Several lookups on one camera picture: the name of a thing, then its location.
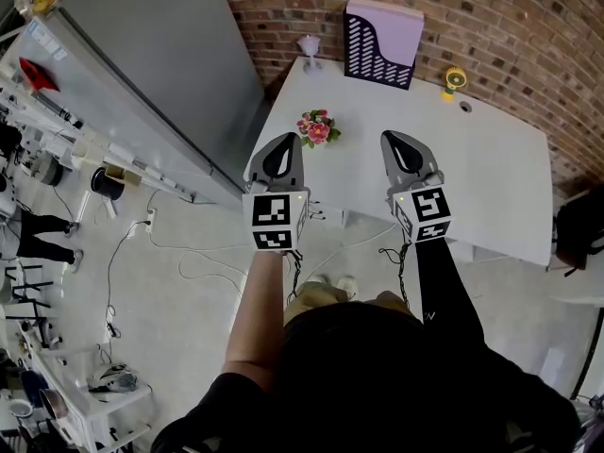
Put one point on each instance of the small yellow desk fan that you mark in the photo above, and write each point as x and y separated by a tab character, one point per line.
454	80

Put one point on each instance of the white power strip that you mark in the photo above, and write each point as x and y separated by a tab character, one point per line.
151	220

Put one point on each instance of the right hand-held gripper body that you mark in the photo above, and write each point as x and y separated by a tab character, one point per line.
427	208

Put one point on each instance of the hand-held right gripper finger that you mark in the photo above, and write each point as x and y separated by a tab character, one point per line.
424	161
389	158

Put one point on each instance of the person's left shoe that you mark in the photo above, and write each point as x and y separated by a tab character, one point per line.
315	280

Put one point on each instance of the white workbench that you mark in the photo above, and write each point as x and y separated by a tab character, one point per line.
94	408

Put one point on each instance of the small cardboard box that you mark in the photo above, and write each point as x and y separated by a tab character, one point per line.
123	175

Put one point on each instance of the black round bin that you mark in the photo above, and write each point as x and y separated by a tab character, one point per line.
106	184

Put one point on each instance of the person's khaki trousers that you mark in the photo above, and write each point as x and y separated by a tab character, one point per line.
316	297

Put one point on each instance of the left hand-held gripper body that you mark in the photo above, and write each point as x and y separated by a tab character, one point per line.
271	210

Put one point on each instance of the pink flowers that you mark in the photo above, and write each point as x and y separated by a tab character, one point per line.
317	130

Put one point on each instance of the person's right shoe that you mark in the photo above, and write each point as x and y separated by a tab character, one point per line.
348	287

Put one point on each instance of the person's right forearm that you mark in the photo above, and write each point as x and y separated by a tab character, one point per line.
441	286

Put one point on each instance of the red holder on refrigerator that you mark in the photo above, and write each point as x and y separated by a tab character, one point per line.
38	76

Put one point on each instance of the person's black shirt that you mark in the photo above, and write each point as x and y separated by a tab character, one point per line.
377	385

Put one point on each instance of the black stool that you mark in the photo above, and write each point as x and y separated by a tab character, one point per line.
28	295

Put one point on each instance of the white and black helmet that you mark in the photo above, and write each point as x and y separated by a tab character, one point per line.
113	378

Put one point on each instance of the purple and black file holder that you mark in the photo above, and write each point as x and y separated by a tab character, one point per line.
377	50

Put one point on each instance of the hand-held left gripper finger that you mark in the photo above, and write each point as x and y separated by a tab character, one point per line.
257	165
296	168

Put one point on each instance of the person's left forearm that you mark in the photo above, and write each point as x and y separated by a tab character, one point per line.
257	309

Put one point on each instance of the person's shoe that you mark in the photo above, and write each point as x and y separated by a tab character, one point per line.
348	287
315	280

